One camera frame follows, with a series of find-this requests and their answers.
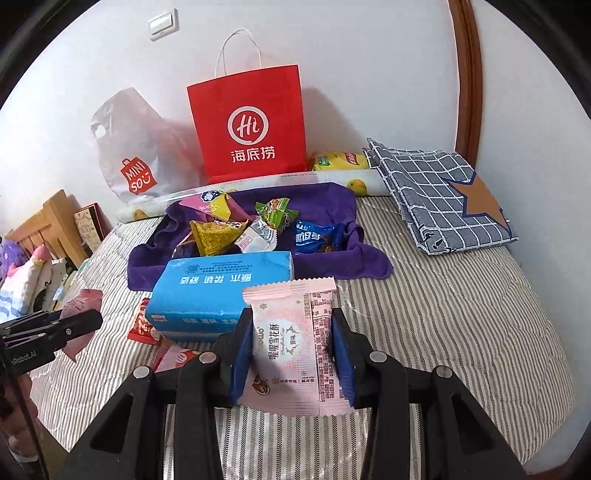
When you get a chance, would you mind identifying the purple plush toy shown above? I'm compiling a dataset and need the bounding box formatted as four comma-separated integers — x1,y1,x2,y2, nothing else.
0,238,30,279

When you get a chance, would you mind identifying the patterned brown book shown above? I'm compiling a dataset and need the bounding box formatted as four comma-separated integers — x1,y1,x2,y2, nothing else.
73,203,111,254

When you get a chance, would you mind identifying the striped quilted mattress cover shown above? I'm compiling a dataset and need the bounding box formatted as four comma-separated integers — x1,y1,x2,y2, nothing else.
27,195,576,480

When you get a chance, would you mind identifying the red snack packet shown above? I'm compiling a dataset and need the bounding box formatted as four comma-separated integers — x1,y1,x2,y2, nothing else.
127,297,161,345

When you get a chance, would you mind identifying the fruit print rolled mat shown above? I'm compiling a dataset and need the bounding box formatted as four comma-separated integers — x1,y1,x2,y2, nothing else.
115,168,394,223

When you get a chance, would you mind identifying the white wall switch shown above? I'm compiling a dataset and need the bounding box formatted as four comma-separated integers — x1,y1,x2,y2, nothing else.
147,8,179,41

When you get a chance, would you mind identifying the pale pink nougat packet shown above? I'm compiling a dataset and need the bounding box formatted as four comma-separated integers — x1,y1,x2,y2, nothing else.
238,277,353,417

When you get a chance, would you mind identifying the blue tissue pack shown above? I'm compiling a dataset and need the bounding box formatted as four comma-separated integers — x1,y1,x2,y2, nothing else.
145,251,294,343

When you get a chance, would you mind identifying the red paper shopping bag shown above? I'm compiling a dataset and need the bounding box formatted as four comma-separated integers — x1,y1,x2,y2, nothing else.
187,65,308,183

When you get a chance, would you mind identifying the olive yellow snack packet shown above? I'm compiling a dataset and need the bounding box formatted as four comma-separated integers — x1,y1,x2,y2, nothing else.
189,220,249,256

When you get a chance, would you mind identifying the blue snack packet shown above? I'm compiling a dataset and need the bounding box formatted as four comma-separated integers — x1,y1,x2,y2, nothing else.
294,220,351,254

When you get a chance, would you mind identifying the pink panda snack bag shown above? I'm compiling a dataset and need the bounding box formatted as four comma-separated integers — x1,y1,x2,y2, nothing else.
60,289,103,362

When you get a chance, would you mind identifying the purple towel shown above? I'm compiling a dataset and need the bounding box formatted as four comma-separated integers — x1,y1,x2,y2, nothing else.
127,183,394,291

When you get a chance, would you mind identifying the pink yellow chips bag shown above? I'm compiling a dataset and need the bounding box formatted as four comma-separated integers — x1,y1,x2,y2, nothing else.
179,190,250,222

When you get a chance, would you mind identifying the left hand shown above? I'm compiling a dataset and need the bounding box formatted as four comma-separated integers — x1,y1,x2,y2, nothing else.
1,374,39,458

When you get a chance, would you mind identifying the pink toy story candy packet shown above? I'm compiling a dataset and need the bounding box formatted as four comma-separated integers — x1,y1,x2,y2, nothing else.
155,345,199,373

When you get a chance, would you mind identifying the white pink snack packet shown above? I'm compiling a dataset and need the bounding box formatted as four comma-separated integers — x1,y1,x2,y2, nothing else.
235,218,277,254

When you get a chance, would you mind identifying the brown wooden door frame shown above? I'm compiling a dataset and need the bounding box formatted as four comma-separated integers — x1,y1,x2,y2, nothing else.
448,0,484,168

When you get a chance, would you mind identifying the yellow tea bag pack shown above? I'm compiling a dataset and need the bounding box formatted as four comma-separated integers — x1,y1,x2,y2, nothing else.
308,151,370,171

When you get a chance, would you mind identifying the green snack packet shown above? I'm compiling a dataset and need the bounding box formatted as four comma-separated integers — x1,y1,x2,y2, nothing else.
256,197,298,233

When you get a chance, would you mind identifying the white Miniso plastic bag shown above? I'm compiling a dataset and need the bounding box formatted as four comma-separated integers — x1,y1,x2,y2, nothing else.
90,88,201,204

